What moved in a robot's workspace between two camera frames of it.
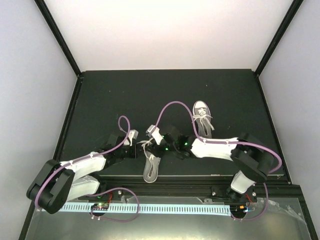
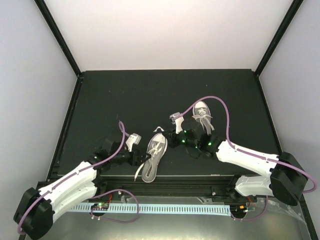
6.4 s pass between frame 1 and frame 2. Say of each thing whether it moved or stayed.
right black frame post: stayed
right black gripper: moved
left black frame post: stayed
